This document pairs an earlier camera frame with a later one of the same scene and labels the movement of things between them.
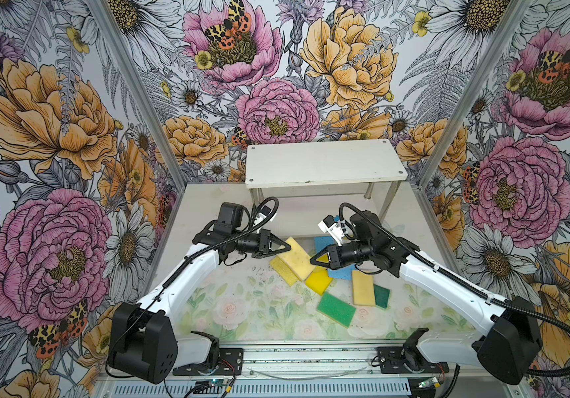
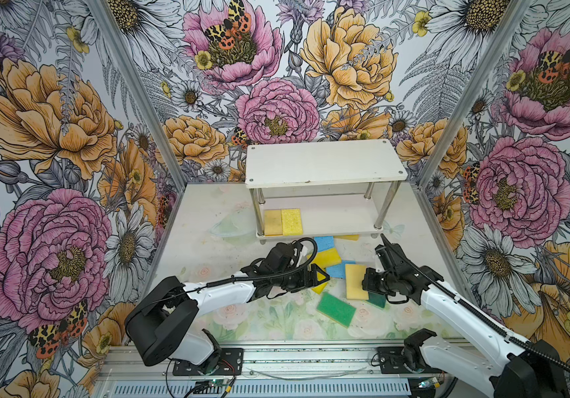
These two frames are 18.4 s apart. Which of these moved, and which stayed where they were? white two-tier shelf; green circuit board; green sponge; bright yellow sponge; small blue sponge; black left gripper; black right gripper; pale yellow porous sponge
Moved: pale yellow porous sponge; black left gripper; black right gripper
Stayed: bright yellow sponge; white two-tier shelf; small blue sponge; green circuit board; green sponge
